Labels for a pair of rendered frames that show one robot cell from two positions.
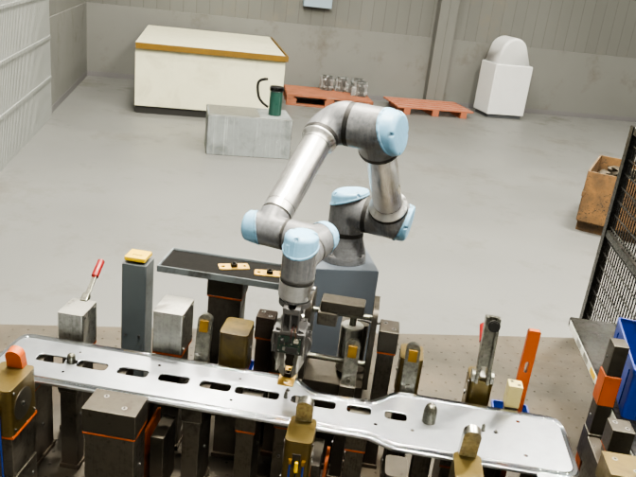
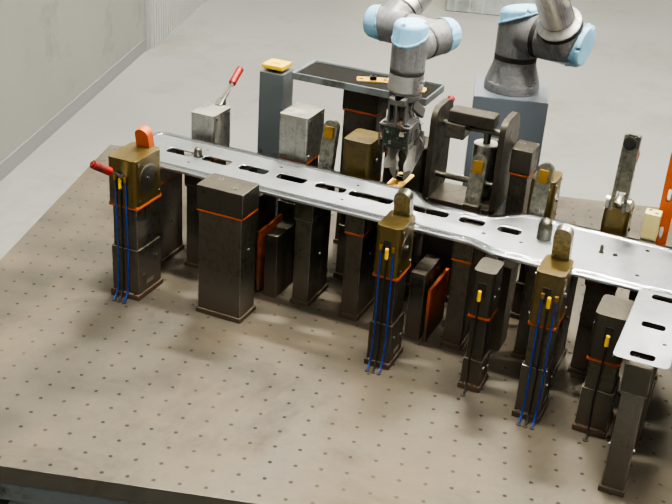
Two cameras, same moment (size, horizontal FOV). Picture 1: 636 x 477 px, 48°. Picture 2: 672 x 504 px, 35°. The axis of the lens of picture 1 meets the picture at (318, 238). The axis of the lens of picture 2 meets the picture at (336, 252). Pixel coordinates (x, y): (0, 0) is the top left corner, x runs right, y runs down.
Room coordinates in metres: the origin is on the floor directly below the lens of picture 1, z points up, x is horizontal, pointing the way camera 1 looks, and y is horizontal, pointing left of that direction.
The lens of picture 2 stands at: (-0.73, -0.51, 1.99)
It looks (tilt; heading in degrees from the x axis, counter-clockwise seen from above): 27 degrees down; 18
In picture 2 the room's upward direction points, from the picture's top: 4 degrees clockwise
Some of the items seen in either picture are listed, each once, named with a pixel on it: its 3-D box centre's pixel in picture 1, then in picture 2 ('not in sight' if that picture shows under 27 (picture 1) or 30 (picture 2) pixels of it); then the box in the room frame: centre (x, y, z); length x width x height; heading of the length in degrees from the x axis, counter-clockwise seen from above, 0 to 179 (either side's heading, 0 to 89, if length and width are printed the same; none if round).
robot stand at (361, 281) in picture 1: (334, 312); (501, 155); (2.12, -0.08, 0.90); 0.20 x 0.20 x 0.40; 11
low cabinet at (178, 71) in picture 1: (210, 71); not in sight; (10.16, 1.79, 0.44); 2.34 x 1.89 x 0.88; 11
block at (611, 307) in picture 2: not in sight; (602, 370); (1.19, -0.49, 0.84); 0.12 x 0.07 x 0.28; 175
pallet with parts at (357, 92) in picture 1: (327, 91); not in sight; (11.20, 0.12, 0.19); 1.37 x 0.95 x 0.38; 101
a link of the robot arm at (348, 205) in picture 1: (350, 208); (521, 29); (2.11, -0.09, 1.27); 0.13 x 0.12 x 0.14; 70
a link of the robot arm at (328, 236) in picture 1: (310, 240); (430, 36); (1.51, 0.02, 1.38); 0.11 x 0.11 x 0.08; 70
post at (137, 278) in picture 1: (136, 329); (273, 147); (1.82, 0.49, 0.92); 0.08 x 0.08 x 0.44; 85
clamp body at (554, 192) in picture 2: (400, 410); (537, 244); (1.62, -0.27, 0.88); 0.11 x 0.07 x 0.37; 175
